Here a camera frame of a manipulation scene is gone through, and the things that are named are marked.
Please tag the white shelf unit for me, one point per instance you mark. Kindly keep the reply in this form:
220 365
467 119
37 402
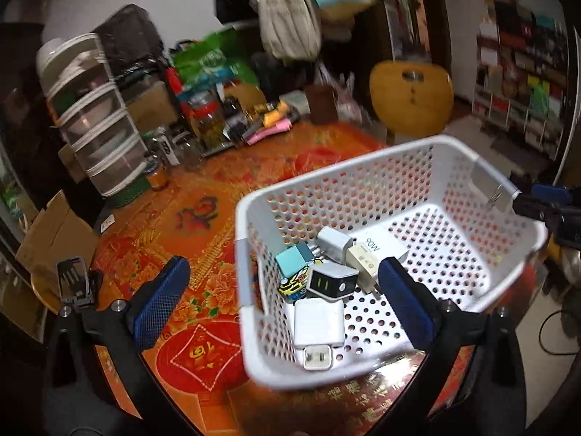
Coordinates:
522 81

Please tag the black charger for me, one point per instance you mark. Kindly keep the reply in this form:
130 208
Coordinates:
329 277

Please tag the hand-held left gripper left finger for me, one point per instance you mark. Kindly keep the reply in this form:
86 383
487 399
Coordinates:
159 299

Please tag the small white charger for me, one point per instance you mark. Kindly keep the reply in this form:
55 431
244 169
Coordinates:
333 240

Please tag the yellow cartoon charger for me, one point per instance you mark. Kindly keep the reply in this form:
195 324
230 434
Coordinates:
293 288

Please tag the pink packet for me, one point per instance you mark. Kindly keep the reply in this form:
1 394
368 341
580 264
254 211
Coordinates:
268 131

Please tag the open cardboard box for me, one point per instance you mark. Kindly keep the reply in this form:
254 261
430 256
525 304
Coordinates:
50 236

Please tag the clear plastic bag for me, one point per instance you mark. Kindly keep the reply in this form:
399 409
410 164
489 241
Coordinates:
345 95

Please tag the orange jar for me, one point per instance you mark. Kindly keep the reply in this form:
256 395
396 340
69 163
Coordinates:
156 177

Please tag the white perforated plastic basket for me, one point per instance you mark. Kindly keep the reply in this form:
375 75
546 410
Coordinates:
281 379

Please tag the white tote bag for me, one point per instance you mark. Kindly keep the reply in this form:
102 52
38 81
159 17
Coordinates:
286 13

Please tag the green shopping bag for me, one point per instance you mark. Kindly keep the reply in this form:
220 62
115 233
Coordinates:
213 61

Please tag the dark brown quilted bag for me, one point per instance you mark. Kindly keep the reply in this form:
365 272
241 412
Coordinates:
129 38

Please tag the teal charger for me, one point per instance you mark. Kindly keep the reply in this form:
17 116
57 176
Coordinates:
293 261

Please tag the red printed tablecloth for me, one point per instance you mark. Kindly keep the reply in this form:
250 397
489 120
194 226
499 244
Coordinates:
204 245

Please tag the black phone stand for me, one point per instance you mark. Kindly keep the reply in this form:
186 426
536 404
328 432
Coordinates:
75 281

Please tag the clear stacked drawer unit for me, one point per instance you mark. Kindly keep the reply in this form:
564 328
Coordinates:
100 122

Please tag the small glass jar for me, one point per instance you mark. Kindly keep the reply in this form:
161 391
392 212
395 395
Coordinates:
164 150
187 150

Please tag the glass jar of olives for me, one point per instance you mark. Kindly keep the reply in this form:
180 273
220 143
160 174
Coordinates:
208 118

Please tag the brown mug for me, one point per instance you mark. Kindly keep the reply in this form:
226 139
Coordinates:
321 104

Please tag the beige charger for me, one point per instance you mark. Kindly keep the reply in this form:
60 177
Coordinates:
363 261

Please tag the large white square charger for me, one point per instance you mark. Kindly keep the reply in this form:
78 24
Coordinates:
317 322

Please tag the orange packet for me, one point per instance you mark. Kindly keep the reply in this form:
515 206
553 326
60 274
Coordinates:
275 113

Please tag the green mesh basket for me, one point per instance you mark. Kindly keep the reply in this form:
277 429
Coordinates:
132 193

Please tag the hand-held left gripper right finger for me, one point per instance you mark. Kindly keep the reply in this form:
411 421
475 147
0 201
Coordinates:
404 299

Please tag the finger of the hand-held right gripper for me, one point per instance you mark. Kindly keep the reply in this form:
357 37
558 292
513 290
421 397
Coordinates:
549 194

